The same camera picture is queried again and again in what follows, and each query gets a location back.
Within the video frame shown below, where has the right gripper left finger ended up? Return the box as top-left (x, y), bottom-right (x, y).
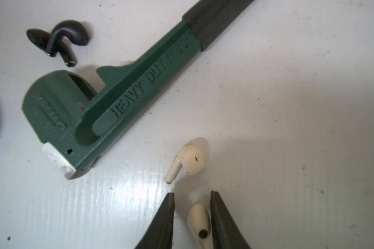
top-left (135, 193), bottom-right (175, 249)

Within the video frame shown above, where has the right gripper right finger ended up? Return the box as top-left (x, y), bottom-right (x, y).
top-left (210, 191), bottom-right (251, 249)

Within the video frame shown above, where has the white earbud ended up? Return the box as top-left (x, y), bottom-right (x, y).
top-left (187, 203), bottom-right (211, 249)
top-left (164, 145), bottom-right (204, 184)

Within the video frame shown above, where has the green pipe wrench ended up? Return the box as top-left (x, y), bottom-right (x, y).
top-left (22, 1), bottom-right (250, 179)

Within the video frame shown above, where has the black earbud pair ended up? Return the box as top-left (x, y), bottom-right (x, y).
top-left (26, 20), bottom-right (89, 67)

